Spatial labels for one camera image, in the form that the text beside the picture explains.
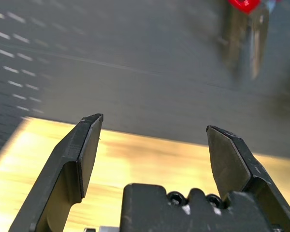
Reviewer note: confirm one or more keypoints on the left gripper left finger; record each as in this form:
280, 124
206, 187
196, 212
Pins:
70, 154

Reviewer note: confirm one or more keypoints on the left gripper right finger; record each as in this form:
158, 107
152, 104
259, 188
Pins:
229, 159

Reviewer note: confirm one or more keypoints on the dark grey metal pegboard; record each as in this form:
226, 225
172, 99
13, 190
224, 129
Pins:
111, 48

